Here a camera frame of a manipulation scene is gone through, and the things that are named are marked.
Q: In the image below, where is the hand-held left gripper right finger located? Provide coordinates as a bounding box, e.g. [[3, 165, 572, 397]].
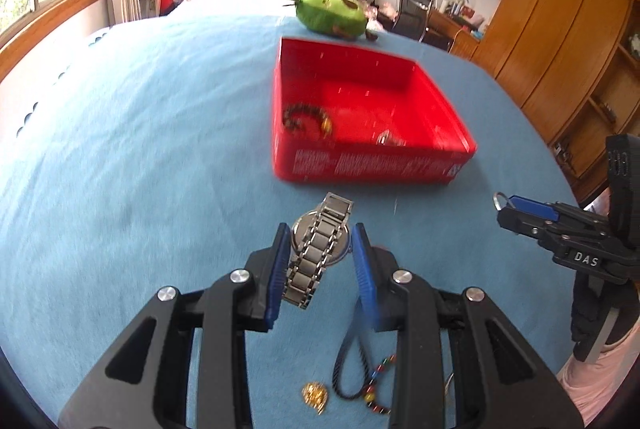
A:
[[351, 224, 586, 429]]

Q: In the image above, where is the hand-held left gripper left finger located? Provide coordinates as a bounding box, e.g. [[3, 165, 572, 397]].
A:
[[57, 224, 293, 429]]

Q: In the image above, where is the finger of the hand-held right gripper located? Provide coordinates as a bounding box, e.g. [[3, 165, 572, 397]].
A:
[[509, 195, 609, 233], [497, 207, 609, 256]]

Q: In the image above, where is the silver metal wristwatch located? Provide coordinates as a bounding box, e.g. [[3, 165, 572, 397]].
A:
[[281, 192, 355, 311]]

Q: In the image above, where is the red plastic box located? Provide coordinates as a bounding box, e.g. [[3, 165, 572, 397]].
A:
[[271, 36, 478, 186]]

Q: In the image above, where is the black cord beaded bracelet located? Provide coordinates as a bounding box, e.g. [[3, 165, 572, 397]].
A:
[[331, 299, 398, 417]]

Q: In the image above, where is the small gold pendant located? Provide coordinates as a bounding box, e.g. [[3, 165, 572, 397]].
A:
[[301, 383, 331, 411]]

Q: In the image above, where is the silver bangle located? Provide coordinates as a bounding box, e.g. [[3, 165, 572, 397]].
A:
[[376, 129, 408, 147]]

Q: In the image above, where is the blue blanket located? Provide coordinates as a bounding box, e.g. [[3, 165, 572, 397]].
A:
[[0, 0, 586, 429]]

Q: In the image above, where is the person's pink clothing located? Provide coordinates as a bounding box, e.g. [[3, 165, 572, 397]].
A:
[[556, 299, 640, 426]]

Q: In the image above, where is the wooden desk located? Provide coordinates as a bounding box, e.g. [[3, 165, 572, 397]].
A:
[[424, 6, 485, 60]]

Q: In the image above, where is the wooden wardrobe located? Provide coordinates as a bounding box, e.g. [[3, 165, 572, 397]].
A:
[[449, 0, 640, 200]]

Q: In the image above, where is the black office chair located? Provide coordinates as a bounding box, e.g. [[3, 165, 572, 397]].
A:
[[392, 0, 434, 43]]

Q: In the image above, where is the green avocado plush toy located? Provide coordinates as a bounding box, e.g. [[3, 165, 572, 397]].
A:
[[284, 0, 381, 42]]

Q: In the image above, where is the brown bead bracelet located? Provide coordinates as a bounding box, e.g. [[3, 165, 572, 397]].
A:
[[281, 103, 335, 140]]

